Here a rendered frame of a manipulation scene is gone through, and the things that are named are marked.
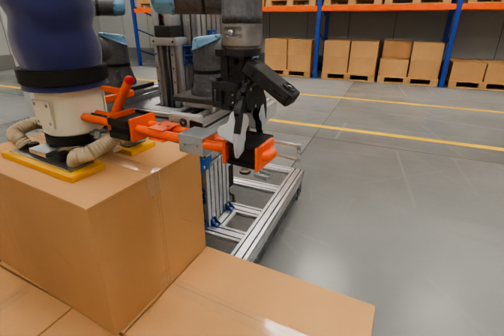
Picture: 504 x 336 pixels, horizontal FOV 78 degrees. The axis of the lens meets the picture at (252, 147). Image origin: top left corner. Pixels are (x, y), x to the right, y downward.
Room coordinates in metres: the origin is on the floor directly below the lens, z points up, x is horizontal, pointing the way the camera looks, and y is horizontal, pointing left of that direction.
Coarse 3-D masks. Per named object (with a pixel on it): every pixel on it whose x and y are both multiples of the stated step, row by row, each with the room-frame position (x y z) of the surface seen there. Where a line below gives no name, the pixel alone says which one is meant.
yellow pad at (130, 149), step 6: (120, 144) 0.90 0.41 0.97; (126, 144) 0.90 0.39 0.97; (132, 144) 0.90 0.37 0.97; (138, 144) 0.91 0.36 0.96; (144, 144) 0.91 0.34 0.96; (150, 144) 0.93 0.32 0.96; (120, 150) 0.88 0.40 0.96; (126, 150) 0.87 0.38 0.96; (132, 150) 0.87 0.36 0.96; (138, 150) 0.88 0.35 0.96; (144, 150) 0.90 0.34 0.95
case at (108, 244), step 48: (0, 144) 0.96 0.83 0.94; (0, 192) 0.77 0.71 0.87; (48, 192) 0.65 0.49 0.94; (96, 192) 0.65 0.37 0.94; (144, 192) 0.72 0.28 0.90; (192, 192) 0.89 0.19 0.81; (0, 240) 0.83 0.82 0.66; (48, 240) 0.68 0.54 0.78; (96, 240) 0.59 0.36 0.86; (144, 240) 0.70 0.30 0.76; (192, 240) 0.87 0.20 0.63; (48, 288) 0.72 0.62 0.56; (96, 288) 0.60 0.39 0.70; (144, 288) 0.68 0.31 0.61
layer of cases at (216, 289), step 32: (224, 256) 0.88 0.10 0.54; (0, 288) 0.74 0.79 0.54; (32, 288) 0.74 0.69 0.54; (192, 288) 0.74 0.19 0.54; (224, 288) 0.74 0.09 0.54; (256, 288) 0.74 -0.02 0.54; (288, 288) 0.74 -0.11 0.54; (320, 288) 0.74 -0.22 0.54; (0, 320) 0.63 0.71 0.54; (32, 320) 0.63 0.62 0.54; (64, 320) 0.63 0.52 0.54; (160, 320) 0.63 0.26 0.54; (192, 320) 0.63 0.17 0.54; (224, 320) 0.63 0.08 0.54; (256, 320) 0.63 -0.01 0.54; (288, 320) 0.63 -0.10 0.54; (320, 320) 0.63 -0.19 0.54; (352, 320) 0.63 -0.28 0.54
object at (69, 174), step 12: (36, 144) 0.85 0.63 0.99; (12, 156) 0.82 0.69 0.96; (24, 156) 0.82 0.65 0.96; (36, 156) 0.81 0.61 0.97; (60, 156) 0.77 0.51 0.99; (36, 168) 0.77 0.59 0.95; (48, 168) 0.75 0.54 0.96; (60, 168) 0.74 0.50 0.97; (72, 168) 0.73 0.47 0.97; (84, 168) 0.74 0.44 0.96; (96, 168) 0.76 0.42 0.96; (72, 180) 0.70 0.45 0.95
